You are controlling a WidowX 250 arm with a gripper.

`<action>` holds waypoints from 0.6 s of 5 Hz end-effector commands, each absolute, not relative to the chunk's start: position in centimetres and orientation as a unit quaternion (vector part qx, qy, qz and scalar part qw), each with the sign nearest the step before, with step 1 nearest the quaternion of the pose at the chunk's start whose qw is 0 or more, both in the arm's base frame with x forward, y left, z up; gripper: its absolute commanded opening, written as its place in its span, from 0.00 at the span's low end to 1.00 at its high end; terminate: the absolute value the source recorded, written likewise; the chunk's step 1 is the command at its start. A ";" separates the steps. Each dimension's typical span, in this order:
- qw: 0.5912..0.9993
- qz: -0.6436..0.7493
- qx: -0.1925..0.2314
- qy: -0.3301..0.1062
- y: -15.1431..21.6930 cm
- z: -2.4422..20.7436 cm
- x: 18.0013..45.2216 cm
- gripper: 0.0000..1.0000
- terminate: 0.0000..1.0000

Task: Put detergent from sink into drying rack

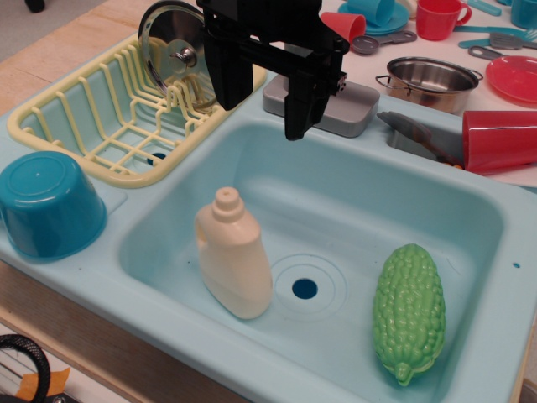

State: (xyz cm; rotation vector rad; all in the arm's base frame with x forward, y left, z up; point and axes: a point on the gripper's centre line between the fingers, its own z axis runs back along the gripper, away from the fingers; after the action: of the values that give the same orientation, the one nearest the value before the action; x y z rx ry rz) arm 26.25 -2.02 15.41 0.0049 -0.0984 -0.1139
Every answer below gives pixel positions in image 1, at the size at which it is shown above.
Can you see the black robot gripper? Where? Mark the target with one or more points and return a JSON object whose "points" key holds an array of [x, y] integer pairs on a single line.
{"points": [[287, 37]]}

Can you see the teal cup top right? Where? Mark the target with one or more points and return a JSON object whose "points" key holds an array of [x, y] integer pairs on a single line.
{"points": [[524, 13]]}

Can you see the orange tape piece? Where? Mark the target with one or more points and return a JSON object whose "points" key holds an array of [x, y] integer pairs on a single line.
{"points": [[37, 387]]}

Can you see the red plastic plate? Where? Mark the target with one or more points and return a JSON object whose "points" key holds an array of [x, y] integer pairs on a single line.
{"points": [[514, 77]]}

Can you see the teal cup on plates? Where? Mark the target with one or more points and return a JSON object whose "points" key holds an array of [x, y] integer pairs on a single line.
{"points": [[376, 12]]}

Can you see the steel and glass pot lid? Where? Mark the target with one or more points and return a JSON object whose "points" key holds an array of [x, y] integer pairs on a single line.
{"points": [[172, 51]]}

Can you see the grey measuring spoon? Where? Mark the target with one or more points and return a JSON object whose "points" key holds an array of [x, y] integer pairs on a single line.
{"points": [[369, 45]]}

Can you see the grey slotted spatula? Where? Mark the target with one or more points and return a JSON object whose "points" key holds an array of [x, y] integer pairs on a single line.
{"points": [[510, 42]]}

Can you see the large red plastic cup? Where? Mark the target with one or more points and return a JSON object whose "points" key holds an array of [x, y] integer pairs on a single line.
{"points": [[496, 140]]}

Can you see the small red cup lying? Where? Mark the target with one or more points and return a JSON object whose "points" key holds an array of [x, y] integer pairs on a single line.
{"points": [[347, 25]]}

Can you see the green bitter gourd toy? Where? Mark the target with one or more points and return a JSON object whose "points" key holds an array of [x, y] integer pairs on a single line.
{"points": [[409, 313]]}

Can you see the teal plastic fork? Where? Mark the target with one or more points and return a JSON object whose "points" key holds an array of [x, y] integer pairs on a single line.
{"points": [[528, 34]]}

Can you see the stainless steel pot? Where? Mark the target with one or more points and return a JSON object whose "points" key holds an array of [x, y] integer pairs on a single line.
{"points": [[437, 84]]}

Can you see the yellow drying rack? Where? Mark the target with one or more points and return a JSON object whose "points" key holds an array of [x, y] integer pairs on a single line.
{"points": [[108, 117]]}

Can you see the red mug with handle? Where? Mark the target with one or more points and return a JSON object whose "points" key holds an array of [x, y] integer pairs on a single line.
{"points": [[436, 19]]}

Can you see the teal plastic bowl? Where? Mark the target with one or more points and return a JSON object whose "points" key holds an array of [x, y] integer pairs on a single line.
{"points": [[49, 207]]}

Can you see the grey utensil handle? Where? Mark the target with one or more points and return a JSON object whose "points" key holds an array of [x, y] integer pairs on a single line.
{"points": [[484, 53]]}

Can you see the cream detergent bottle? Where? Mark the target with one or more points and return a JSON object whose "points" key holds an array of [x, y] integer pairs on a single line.
{"points": [[232, 259]]}

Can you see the grey faucet base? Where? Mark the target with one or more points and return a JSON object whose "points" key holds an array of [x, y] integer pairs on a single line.
{"points": [[347, 114]]}

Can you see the grey spatula brown handle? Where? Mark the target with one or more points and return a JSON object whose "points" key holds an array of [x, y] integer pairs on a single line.
{"points": [[418, 133]]}

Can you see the teal plate stack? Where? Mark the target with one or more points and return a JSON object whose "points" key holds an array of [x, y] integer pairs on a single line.
{"points": [[399, 19]]}

